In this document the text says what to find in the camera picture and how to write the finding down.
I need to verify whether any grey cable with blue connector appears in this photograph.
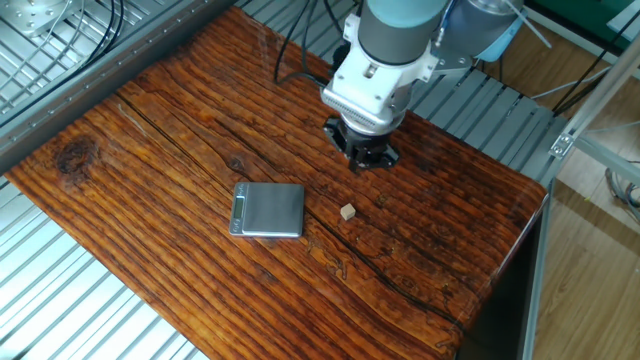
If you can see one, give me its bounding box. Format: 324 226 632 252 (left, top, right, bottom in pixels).
433 0 457 49

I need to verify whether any green panel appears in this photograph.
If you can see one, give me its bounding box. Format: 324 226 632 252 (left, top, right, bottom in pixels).
524 0 640 51

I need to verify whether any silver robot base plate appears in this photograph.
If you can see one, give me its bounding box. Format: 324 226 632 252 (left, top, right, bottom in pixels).
434 47 482 72

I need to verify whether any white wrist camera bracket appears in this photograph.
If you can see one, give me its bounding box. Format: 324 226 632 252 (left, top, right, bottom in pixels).
333 13 441 119

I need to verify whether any grey aluminium beam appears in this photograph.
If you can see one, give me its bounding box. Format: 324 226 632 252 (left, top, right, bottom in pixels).
0 0 239 174

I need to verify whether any silver ribbed wrist camera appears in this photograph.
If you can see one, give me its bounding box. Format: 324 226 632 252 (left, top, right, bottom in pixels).
320 88 407 137

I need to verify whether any grey cable bundle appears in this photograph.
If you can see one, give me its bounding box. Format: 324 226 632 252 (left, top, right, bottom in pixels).
604 159 640 224

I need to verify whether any glossy wood-grain board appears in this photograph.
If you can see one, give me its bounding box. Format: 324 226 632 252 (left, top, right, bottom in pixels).
3 5 549 360

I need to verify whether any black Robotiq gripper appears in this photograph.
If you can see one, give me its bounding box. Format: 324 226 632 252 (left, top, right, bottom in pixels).
323 117 401 174

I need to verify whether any black cable with grey sleeve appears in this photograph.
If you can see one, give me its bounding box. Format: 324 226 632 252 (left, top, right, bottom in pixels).
273 0 334 86

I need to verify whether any silver corner bracket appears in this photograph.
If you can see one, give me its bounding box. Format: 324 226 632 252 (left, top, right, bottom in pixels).
549 132 576 160

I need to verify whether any silver digital pocket scale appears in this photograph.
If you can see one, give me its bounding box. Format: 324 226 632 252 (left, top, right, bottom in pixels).
228 181 306 239

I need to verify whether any white cable tie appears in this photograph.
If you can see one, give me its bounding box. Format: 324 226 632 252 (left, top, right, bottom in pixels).
502 0 554 50

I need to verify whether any aluminium frame post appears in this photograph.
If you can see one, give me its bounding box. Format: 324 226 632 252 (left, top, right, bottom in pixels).
549 47 640 159

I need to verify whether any aluminium frame crossbar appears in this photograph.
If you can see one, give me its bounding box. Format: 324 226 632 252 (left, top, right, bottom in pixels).
574 134 640 187

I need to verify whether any white cable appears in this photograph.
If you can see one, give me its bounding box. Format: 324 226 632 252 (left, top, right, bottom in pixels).
7 0 87 69
529 64 617 101

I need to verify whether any silver mounting plate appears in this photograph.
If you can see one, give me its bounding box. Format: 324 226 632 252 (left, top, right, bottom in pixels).
0 0 85 39

